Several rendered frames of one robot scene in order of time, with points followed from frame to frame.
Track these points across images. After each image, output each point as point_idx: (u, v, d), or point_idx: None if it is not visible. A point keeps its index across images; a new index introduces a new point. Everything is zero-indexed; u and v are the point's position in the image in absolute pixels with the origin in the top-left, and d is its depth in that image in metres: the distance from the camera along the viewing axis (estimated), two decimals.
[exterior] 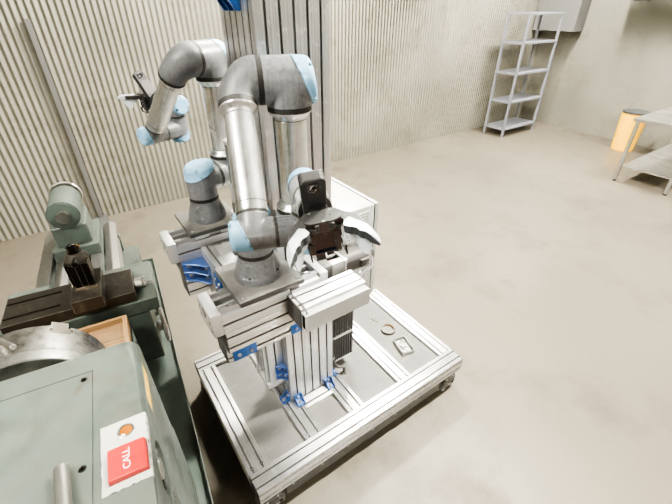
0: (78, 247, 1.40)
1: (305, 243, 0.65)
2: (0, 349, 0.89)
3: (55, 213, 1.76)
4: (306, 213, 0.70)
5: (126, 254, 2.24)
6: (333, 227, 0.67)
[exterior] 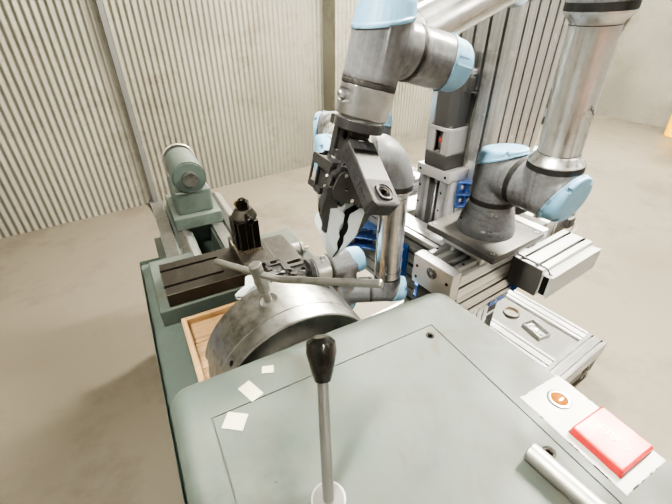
0: (248, 202, 1.19)
1: (337, 221, 0.59)
2: (273, 302, 0.68)
3: (182, 174, 1.56)
4: (345, 173, 0.53)
5: None
6: (354, 205, 0.58)
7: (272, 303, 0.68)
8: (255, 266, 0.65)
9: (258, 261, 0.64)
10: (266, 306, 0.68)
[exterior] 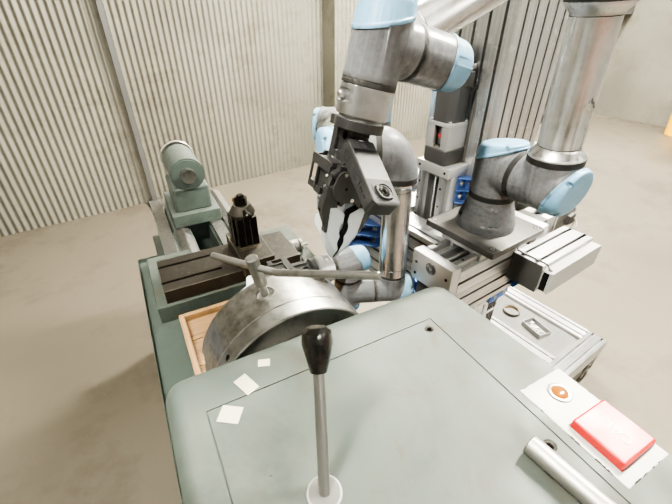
0: (246, 198, 1.18)
1: (337, 221, 0.59)
2: (270, 296, 0.68)
3: (180, 171, 1.55)
4: (345, 173, 0.53)
5: None
6: (354, 205, 0.58)
7: (269, 297, 0.67)
8: (252, 259, 0.64)
9: (255, 254, 0.63)
10: (263, 300, 0.67)
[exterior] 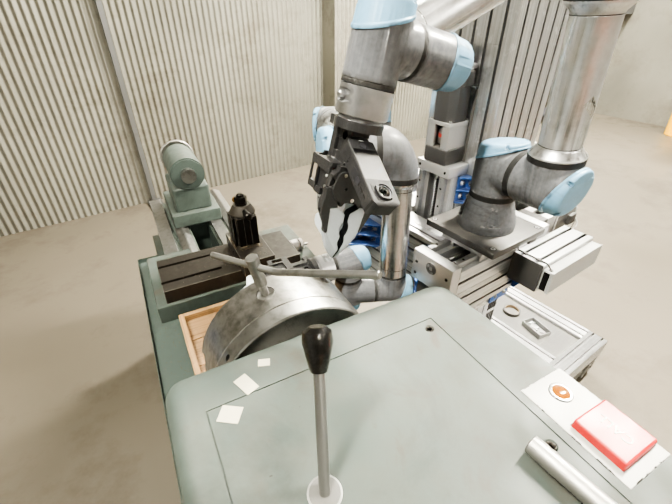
0: (246, 198, 1.18)
1: (337, 221, 0.59)
2: (270, 296, 0.67)
3: (180, 171, 1.55)
4: (344, 173, 0.53)
5: None
6: (354, 205, 0.58)
7: (269, 297, 0.67)
8: (252, 259, 0.64)
9: (255, 254, 0.63)
10: (263, 300, 0.67)
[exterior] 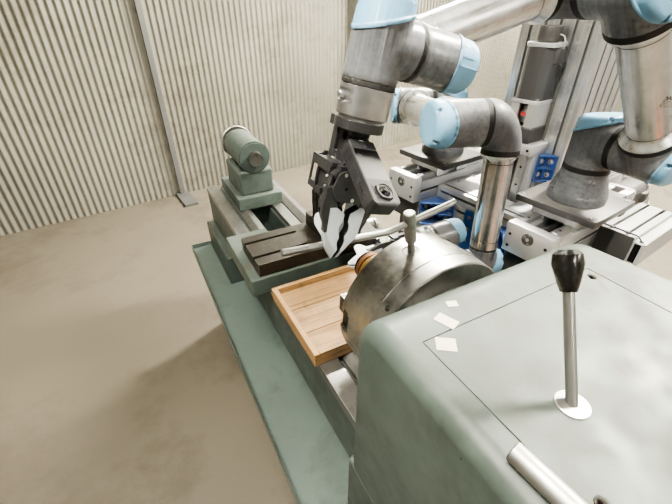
0: None
1: (337, 221, 0.59)
2: (405, 253, 0.71)
3: (248, 154, 1.58)
4: (345, 173, 0.53)
5: None
6: (354, 205, 0.58)
7: (404, 252, 0.71)
8: (415, 218, 0.66)
9: (410, 214, 0.65)
10: (404, 249, 0.72)
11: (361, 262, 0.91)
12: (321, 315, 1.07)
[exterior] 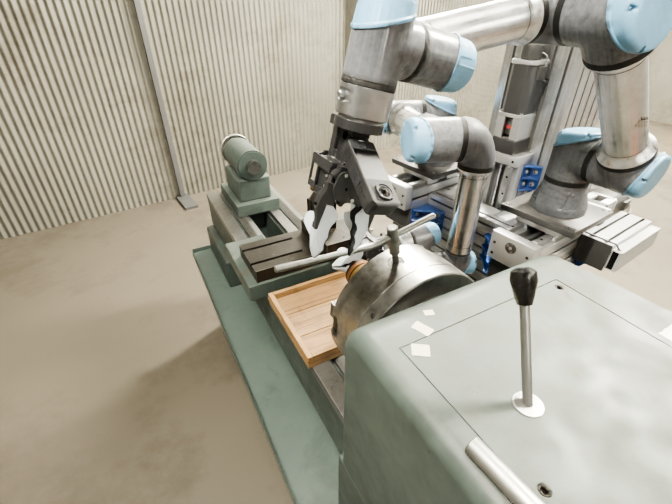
0: None
1: (329, 221, 0.58)
2: (390, 264, 0.77)
3: (246, 162, 1.63)
4: (344, 173, 0.53)
5: None
6: (354, 205, 0.58)
7: (389, 263, 0.77)
8: (398, 232, 0.72)
9: (393, 229, 0.71)
10: (389, 259, 0.78)
11: (352, 270, 0.96)
12: (315, 319, 1.13)
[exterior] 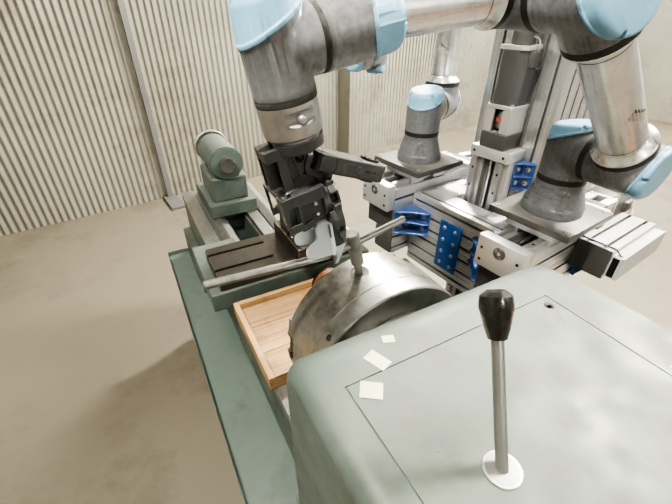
0: None
1: (329, 230, 0.57)
2: (352, 275, 0.65)
3: (219, 160, 1.52)
4: (333, 181, 0.51)
5: None
6: None
7: (351, 274, 0.66)
8: (359, 239, 0.61)
9: (353, 236, 0.60)
10: (352, 270, 0.66)
11: (318, 280, 0.85)
12: (282, 333, 1.02)
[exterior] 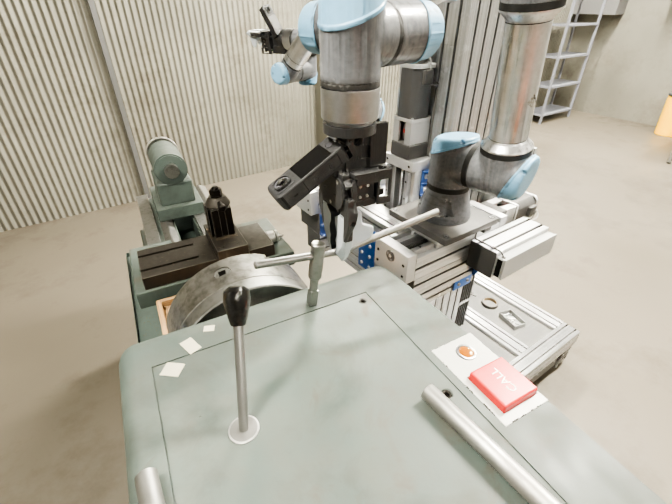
0: (221, 191, 1.24)
1: None
2: (215, 275, 0.74)
3: (164, 166, 1.61)
4: None
5: None
6: (342, 210, 0.55)
7: (215, 274, 0.75)
8: (310, 248, 0.59)
9: (317, 240, 0.59)
10: (217, 270, 0.75)
11: None
12: None
